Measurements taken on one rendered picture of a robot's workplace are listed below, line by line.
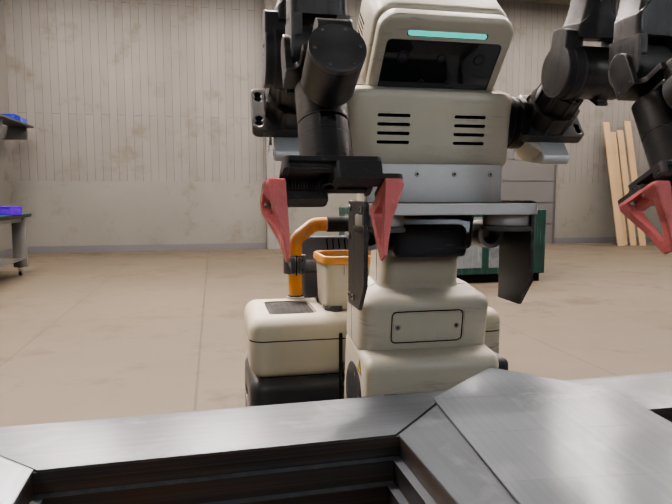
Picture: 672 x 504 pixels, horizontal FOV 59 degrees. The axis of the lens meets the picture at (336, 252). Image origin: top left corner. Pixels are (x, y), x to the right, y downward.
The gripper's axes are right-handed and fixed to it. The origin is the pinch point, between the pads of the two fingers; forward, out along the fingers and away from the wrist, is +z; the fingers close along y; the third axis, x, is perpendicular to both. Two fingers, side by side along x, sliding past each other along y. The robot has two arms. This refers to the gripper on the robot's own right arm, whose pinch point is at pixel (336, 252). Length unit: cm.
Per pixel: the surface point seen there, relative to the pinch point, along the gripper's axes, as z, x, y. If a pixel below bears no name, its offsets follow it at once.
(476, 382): 13.4, 2.4, 13.6
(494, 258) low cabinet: -207, 562, 315
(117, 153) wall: -575, 952, -183
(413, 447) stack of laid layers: 19.5, -9.1, 2.5
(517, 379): 13.4, 2.5, 18.1
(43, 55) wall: -727, 875, -302
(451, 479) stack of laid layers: 21.9, -13.9, 3.3
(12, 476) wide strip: 19.0, -8.4, -25.5
